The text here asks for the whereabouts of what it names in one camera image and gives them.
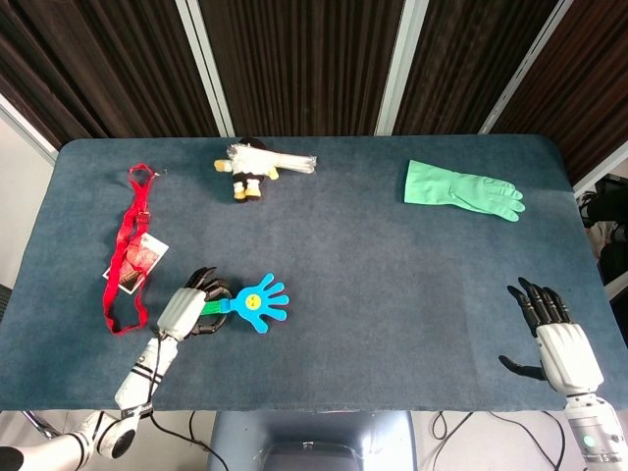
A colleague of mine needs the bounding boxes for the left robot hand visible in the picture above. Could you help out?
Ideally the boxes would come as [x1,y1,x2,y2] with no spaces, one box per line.
[155,266,232,342]

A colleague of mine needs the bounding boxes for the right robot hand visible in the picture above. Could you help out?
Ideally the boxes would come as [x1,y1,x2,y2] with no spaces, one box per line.
[498,277,604,396]

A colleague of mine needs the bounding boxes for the blue green hand clapper toy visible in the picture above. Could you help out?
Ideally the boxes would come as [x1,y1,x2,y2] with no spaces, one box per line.
[198,273,290,340]

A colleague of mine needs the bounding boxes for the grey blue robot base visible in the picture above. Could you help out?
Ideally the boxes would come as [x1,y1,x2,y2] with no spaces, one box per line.
[205,410,418,471]

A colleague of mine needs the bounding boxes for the white printed card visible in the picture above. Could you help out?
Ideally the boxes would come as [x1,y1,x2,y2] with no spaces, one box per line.
[101,233,170,295]

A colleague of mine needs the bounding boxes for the black equipment pile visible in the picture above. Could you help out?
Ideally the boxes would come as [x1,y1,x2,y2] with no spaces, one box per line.
[578,174,628,286]

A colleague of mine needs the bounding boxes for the black white plush toy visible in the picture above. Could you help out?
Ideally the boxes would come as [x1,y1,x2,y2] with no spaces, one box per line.
[213,138,279,202]

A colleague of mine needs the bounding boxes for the blue table cloth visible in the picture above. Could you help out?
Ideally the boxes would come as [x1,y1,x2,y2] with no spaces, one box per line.
[0,134,628,413]

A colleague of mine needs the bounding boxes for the clear packet of white straws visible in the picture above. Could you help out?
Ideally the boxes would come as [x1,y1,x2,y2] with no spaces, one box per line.
[225,142,318,177]

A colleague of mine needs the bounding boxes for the green rubber glove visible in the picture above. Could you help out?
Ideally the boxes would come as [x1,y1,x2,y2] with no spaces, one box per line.
[403,159,527,224]

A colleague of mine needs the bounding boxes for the red lanyard strap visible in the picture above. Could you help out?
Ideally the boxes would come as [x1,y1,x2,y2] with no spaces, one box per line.
[102,163,168,338]

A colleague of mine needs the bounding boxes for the black floor cable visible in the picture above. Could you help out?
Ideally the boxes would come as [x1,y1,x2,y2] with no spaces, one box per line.
[430,410,586,471]
[146,410,211,451]

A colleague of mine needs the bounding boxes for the aluminium frame post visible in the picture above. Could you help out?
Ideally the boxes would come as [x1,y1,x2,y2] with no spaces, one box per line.
[478,0,573,134]
[375,0,431,136]
[175,0,236,137]
[0,92,60,163]

